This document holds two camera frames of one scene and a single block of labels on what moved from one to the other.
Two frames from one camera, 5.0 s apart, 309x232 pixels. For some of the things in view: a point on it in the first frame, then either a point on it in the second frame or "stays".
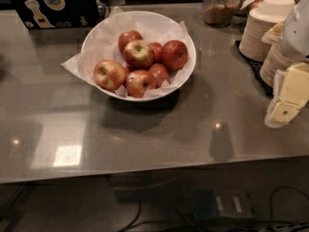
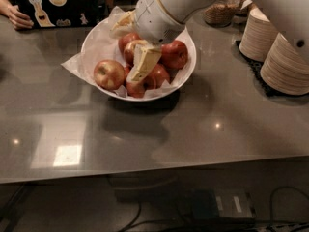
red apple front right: (160, 73) stays
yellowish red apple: (109, 74) stays
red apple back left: (126, 37) stays
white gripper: (296, 31) -> (154, 19)
